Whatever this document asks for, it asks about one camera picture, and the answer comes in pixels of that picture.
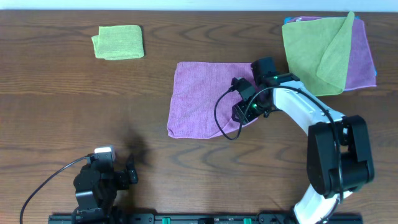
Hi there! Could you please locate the purple microfiber cloth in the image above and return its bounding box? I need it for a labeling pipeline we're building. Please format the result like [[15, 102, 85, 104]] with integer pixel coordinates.
[[167, 62, 254, 139]]

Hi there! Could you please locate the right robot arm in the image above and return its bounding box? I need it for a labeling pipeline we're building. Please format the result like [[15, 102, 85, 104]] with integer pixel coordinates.
[[229, 58, 374, 223]]

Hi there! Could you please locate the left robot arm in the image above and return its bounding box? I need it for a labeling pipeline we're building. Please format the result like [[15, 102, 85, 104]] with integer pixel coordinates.
[[71, 152, 138, 224]]

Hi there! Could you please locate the flat green cloth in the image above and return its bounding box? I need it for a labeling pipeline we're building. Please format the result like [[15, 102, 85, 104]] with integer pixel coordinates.
[[282, 11, 354, 96]]

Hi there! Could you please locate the blue cloth at bottom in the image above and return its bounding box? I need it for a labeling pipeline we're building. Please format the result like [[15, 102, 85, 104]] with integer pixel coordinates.
[[283, 16, 378, 77]]

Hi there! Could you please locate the lower purple cloth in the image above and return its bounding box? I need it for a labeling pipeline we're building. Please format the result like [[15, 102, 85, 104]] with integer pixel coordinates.
[[282, 16, 377, 96]]

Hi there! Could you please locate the folded green cloth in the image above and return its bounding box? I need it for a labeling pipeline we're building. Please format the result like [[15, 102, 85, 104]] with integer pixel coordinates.
[[91, 25, 145, 60]]

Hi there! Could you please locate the left black camera cable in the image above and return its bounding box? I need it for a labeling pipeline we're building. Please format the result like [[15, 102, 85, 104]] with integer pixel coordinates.
[[19, 156, 93, 224]]

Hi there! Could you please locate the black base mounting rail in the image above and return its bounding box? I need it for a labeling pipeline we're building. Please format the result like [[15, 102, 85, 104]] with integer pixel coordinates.
[[48, 213, 364, 224]]

